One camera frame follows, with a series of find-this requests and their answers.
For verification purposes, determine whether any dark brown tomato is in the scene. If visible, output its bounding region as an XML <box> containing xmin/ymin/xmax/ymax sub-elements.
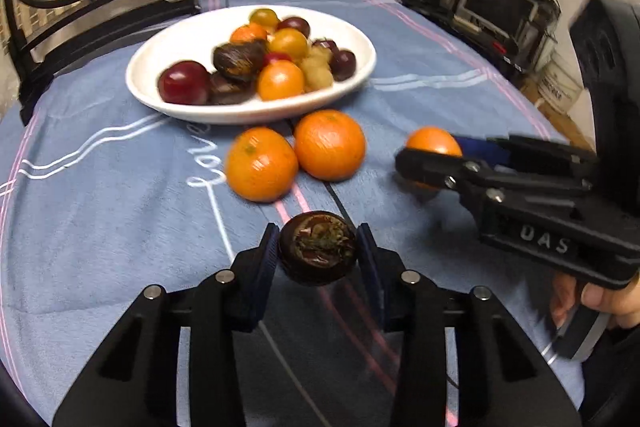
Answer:
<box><xmin>212</xmin><ymin>38</ymin><xmax>268</xmax><ymax>82</ymax></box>
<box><xmin>207</xmin><ymin>72</ymin><xmax>258</xmax><ymax>105</ymax></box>

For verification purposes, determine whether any white plate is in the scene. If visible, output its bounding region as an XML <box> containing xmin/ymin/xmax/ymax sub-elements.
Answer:
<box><xmin>125</xmin><ymin>4</ymin><xmax>377</xmax><ymax>126</ymax></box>

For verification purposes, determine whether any dark brown tomato upper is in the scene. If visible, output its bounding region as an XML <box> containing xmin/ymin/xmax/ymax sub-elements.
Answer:
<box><xmin>212</xmin><ymin>38</ymin><xmax>268</xmax><ymax>82</ymax></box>

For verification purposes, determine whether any person's right hand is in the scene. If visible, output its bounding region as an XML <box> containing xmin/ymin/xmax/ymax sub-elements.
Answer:
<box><xmin>550</xmin><ymin>272</ymin><xmax>640</xmax><ymax>333</ymax></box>

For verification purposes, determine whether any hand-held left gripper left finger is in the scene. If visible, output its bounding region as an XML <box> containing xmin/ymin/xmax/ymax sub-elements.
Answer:
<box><xmin>52</xmin><ymin>223</ymin><xmax>281</xmax><ymax>427</ymax></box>

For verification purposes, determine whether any person's right forearm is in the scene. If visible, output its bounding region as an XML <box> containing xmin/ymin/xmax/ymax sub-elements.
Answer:
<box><xmin>582</xmin><ymin>322</ymin><xmax>640</xmax><ymax>427</ymax></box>

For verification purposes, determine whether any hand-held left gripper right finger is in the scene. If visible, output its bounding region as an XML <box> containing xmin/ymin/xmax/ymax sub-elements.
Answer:
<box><xmin>355</xmin><ymin>224</ymin><xmax>583</xmax><ymax>427</ymax></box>

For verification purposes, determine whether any blue striped blanket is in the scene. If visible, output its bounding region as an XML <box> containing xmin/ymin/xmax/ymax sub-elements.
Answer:
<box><xmin>0</xmin><ymin>0</ymin><xmax>586</xmax><ymax>427</ymax></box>

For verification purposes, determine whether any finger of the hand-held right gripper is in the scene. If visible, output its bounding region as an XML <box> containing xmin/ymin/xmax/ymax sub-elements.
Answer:
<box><xmin>452</xmin><ymin>134</ymin><xmax>598</xmax><ymax>178</ymax></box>
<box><xmin>395</xmin><ymin>147</ymin><xmax>593</xmax><ymax>208</ymax></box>

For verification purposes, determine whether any dark brown tomato lower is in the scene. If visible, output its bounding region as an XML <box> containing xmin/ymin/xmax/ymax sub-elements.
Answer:
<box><xmin>207</xmin><ymin>72</ymin><xmax>258</xmax><ymax>105</ymax></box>

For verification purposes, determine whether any dark brown water chestnut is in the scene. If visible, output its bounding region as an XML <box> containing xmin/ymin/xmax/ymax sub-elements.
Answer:
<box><xmin>278</xmin><ymin>211</ymin><xmax>358</xmax><ymax>285</ymax></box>

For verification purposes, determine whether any yellow cherry tomato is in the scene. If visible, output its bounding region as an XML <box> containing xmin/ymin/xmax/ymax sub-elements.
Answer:
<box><xmin>268</xmin><ymin>28</ymin><xmax>309</xmax><ymax>60</ymax></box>

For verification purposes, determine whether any white bucket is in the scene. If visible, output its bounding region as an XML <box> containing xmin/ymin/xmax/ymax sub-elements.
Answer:
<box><xmin>537</xmin><ymin>47</ymin><xmax>583</xmax><ymax>112</ymax></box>

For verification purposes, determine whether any orange-yellow tomato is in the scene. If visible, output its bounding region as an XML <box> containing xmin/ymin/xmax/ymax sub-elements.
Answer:
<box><xmin>256</xmin><ymin>60</ymin><xmax>306</xmax><ymax>102</ymax></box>

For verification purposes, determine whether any black monitor and equipment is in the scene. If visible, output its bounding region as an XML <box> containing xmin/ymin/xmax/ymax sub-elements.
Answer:
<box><xmin>390</xmin><ymin>0</ymin><xmax>556</xmax><ymax>78</ymax></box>

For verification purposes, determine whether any yellow-green cherry tomato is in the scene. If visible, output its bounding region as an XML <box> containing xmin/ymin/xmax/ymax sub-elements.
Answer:
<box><xmin>249</xmin><ymin>8</ymin><xmax>281</xmax><ymax>28</ymax></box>

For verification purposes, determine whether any orange mandarin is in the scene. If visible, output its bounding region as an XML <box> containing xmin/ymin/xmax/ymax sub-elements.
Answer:
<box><xmin>225</xmin><ymin>127</ymin><xmax>300</xmax><ymax>202</ymax></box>
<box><xmin>293</xmin><ymin>109</ymin><xmax>367</xmax><ymax>181</ymax></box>
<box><xmin>405</xmin><ymin>126</ymin><xmax>463</xmax><ymax>192</ymax></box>

